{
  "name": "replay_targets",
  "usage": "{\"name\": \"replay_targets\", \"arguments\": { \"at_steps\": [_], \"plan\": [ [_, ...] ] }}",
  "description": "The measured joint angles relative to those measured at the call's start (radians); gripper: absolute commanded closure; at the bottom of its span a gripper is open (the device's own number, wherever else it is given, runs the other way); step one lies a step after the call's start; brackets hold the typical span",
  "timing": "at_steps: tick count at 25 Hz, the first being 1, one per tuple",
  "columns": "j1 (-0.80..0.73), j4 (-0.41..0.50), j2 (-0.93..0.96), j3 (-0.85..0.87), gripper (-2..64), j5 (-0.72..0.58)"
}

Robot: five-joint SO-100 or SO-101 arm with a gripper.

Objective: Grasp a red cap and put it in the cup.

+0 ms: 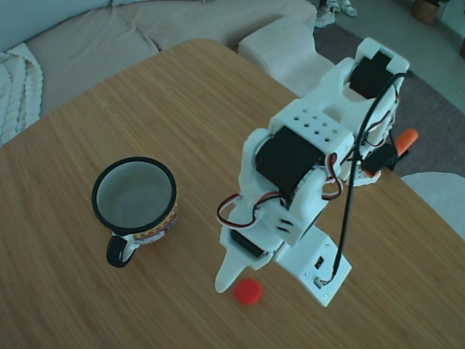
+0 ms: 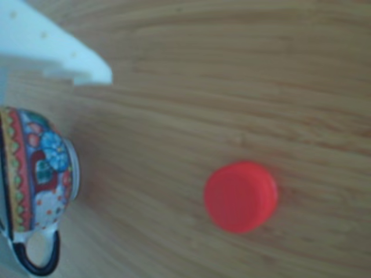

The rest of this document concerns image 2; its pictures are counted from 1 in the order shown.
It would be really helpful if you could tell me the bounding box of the red bottle cap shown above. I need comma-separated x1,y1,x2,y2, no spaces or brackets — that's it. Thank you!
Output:
202,160,281,235

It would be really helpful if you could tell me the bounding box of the colourful patterned cup, black rim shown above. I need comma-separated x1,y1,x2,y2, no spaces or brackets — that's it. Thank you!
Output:
0,105,81,276

